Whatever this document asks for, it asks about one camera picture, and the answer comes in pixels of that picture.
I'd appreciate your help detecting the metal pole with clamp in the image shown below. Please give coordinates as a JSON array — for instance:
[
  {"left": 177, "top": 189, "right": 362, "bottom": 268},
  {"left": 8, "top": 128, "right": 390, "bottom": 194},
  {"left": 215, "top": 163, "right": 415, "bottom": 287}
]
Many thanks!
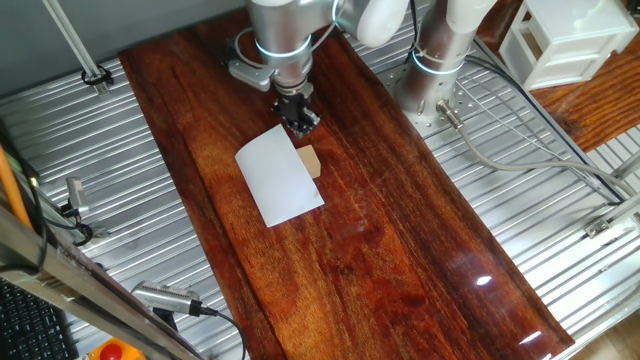
[{"left": 42, "top": 0, "right": 115, "bottom": 97}]

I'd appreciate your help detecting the black keyboard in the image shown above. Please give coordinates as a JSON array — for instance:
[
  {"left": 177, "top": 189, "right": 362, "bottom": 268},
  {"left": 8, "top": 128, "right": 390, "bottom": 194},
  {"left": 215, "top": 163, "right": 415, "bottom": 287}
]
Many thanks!
[{"left": 0, "top": 278, "right": 80, "bottom": 360}]

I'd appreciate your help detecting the thin grey cable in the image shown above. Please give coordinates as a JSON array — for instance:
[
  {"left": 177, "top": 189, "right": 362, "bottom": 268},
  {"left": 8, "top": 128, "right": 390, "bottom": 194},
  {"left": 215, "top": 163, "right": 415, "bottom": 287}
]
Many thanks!
[{"left": 233, "top": 0, "right": 347, "bottom": 70}]

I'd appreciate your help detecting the aluminium profile bracket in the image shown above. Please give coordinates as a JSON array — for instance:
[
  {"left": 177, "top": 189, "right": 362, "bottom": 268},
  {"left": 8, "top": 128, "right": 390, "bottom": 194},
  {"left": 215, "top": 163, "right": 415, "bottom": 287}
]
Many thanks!
[{"left": 583, "top": 192, "right": 640, "bottom": 239}]

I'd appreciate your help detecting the black cable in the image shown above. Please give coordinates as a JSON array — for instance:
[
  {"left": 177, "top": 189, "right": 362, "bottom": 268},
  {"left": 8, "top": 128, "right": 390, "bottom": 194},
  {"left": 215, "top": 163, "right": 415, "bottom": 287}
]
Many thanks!
[
  {"left": 199, "top": 305, "right": 249, "bottom": 360},
  {"left": 464, "top": 53, "right": 627, "bottom": 207}
]

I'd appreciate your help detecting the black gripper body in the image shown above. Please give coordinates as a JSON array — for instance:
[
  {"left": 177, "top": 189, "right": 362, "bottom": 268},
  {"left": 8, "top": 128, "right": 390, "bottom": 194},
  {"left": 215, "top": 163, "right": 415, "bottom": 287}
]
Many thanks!
[{"left": 272, "top": 80, "right": 316, "bottom": 120}]

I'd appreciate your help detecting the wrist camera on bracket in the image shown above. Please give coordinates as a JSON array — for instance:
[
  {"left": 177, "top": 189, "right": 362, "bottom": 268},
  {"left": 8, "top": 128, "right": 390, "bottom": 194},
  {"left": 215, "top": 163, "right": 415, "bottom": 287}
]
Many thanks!
[{"left": 227, "top": 58, "right": 277, "bottom": 93}]

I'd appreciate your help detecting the aluminium frame beam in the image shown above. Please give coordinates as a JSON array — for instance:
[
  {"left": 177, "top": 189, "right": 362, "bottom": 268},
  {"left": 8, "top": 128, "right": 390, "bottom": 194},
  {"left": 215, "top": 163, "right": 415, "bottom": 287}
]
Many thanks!
[{"left": 0, "top": 197, "right": 204, "bottom": 360}]

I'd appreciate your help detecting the small wooden block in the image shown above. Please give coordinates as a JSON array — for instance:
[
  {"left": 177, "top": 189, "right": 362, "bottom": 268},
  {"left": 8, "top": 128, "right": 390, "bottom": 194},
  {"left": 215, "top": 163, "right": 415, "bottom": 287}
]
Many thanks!
[{"left": 295, "top": 144, "right": 322, "bottom": 180}]

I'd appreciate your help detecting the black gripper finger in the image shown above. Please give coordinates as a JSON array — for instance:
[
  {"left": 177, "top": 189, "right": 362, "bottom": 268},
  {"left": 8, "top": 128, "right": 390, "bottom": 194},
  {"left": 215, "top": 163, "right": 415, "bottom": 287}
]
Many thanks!
[
  {"left": 280, "top": 110, "right": 301, "bottom": 135},
  {"left": 297, "top": 110, "right": 322, "bottom": 139}
]

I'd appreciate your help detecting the white paper sheet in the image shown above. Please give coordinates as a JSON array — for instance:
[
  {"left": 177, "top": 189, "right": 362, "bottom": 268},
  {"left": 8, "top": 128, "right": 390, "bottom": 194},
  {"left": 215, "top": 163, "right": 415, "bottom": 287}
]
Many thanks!
[{"left": 234, "top": 123, "right": 326, "bottom": 229}]

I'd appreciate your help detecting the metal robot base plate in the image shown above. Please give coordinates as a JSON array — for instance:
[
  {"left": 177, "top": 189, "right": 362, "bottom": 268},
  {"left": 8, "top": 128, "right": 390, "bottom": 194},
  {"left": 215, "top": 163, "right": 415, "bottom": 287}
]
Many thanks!
[{"left": 377, "top": 52, "right": 484, "bottom": 139}]

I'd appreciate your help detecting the white plastic drawer cabinet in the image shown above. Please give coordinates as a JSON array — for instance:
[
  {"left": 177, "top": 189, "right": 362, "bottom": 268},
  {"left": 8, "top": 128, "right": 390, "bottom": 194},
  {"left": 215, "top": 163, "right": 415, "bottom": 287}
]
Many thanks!
[{"left": 498, "top": 0, "right": 640, "bottom": 92}]

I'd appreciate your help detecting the glossy dark wooden board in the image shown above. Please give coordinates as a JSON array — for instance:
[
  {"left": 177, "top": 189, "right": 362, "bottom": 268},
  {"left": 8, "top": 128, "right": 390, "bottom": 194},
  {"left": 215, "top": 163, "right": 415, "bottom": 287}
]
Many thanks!
[{"left": 117, "top": 4, "right": 576, "bottom": 360}]

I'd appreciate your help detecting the thick grey connector cable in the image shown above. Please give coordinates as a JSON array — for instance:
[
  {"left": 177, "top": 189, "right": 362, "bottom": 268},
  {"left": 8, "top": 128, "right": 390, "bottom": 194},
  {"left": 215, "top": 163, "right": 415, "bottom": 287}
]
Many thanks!
[{"left": 435, "top": 99, "right": 640, "bottom": 199}]

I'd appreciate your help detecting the red emergency stop button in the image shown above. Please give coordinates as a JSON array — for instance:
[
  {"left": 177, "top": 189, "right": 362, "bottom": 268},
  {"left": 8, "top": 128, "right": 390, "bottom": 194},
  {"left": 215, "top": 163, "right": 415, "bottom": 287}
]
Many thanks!
[{"left": 87, "top": 337, "right": 148, "bottom": 360}]

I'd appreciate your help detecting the orange pole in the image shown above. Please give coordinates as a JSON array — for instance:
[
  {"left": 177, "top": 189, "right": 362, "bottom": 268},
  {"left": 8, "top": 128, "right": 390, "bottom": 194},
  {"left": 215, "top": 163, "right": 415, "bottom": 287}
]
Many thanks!
[{"left": 0, "top": 144, "right": 34, "bottom": 232}]

